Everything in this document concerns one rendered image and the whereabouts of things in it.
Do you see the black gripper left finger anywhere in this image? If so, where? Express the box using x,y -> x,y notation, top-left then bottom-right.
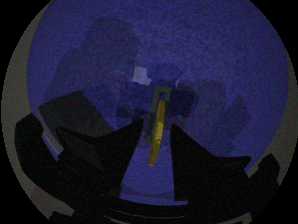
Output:
56,117 -> 144,193

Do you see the gold coin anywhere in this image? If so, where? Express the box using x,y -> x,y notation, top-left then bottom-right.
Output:
148,101 -> 165,165

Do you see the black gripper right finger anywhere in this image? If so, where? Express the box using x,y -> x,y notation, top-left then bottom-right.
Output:
169,124 -> 251,201

